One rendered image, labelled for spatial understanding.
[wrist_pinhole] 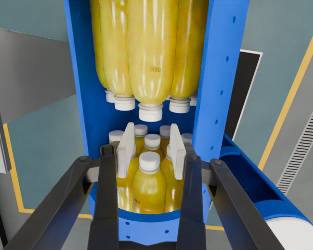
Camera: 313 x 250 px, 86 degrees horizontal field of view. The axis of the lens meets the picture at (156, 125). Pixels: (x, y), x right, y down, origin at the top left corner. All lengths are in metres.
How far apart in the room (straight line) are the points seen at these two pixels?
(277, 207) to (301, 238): 0.13
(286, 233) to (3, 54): 1.09
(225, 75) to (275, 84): 1.52
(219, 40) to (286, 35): 1.54
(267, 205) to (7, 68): 0.99
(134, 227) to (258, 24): 1.55
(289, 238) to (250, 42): 1.28
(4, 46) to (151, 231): 0.68
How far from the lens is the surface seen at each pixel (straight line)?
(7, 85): 0.75
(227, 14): 0.23
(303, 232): 0.83
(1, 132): 0.62
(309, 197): 2.65
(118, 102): 0.32
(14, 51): 0.78
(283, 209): 0.77
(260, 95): 1.71
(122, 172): 0.16
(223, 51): 0.23
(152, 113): 0.26
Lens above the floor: 1.42
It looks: 69 degrees down
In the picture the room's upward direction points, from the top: 179 degrees clockwise
